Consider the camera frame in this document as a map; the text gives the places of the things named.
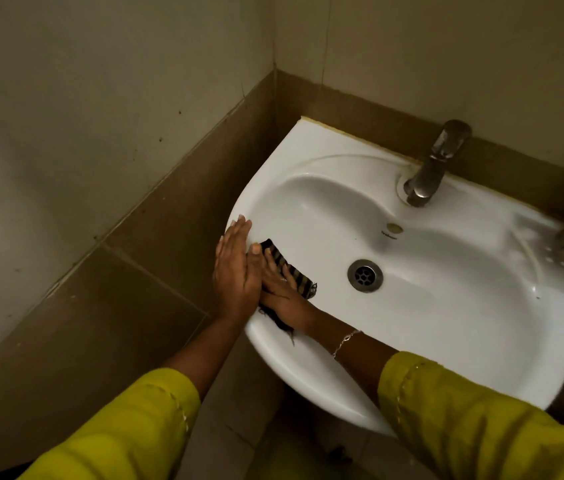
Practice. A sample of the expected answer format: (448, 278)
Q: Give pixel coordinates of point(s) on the person's right hand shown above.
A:
(284, 302)

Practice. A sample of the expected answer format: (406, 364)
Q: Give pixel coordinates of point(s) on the person's left hand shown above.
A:
(234, 284)

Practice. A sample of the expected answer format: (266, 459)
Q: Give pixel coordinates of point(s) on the person's left thumb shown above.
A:
(255, 267)

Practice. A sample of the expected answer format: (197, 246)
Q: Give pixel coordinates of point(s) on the person's right fingers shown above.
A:
(282, 274)

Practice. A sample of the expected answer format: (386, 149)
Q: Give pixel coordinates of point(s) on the person's left little finger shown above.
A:
(218, 254)

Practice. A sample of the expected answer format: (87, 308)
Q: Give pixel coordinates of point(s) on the person's left middle finger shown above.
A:
(235, 237)

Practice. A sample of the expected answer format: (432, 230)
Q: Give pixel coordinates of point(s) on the black striped cleaning cloth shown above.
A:
(303, 283)

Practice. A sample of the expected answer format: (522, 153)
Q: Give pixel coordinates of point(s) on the person's right forearm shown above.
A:
(357, 354)

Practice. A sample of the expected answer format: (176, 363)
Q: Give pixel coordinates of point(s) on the person's left forearm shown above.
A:
(204, 354)

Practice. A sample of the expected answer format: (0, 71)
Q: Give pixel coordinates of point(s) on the metal sink drain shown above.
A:
(365, 276)

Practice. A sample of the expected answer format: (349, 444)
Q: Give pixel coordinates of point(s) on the round overflow cap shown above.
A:
(394, 228)

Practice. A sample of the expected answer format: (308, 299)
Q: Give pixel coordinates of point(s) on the white ceramic wash basin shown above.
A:
(442, 314)

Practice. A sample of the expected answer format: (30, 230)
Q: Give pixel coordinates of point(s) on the chrome basin tap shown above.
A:
(429, 177)

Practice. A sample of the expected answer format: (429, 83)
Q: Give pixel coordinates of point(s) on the yellow left sleeve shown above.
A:
(127, 434)

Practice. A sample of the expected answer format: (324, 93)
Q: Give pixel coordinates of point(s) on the yellow sleeve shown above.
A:
(477, 429)
(127, 434)

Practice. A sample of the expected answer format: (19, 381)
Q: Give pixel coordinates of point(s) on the yellow right sleeve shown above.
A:
(477, 429)

